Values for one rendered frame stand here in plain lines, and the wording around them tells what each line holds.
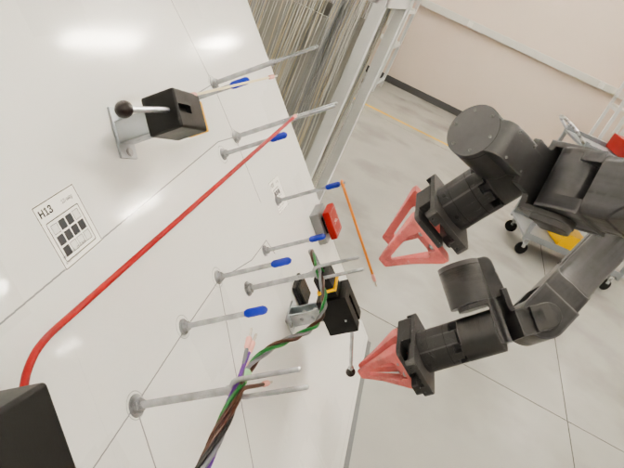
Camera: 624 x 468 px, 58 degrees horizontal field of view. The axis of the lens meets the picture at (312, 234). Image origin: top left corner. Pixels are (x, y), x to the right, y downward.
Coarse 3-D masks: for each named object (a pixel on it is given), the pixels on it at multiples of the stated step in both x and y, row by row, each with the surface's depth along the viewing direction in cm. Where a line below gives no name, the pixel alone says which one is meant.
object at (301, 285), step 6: (294, 282) 81; (300, 282) 81; (294, 288) 80; (300, 288) 80; (306, 288) 83; (294, 294) 80; (300, 294) 80; (306, 294) 82; (300, 300) 80; (306, 300) 82
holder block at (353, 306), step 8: (344, 280) 75; (344, 288) 73; (320, 296) 74; (344, 296) 72; (352, 296) 75; (320, 304) 73; (328, 304) 72; (336, 304) 72; (344, 304) 72; (352, 304) 75; (328, 312) 73; (336, 312) 73; (344, 312) 73; (352, 312) 73; (360, 312) 77; (328, 320) 74; (336, 320) 74; (352, 320) 73; (328, 328) 74; (336, 328) 74; (344, 328) 74; (352, 328) 74
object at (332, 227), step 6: (330, 204) 98; (324, 210) 96; (330, 210) 96; (324, 216) 95; (330, 216) 95; (336, 216) 98; (324, 222) 96; (330, 222) 95; (336, 222) 98; (330, 228) 95; (336, 228) 97; (330, 234) 96; (336, 234) 96
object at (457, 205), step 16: (432, 176) 69; (464, 176) 63; (432, 192) 65; (448, 192) 64; (464, 192) 62; (480, 192) 62; (432, 208) 61; (448, 208) 63; (464, 208) 63; (480, 208) 62; (496, 208) 63; (448, 224) 62; (464, 224) 64; (464, 240) 63
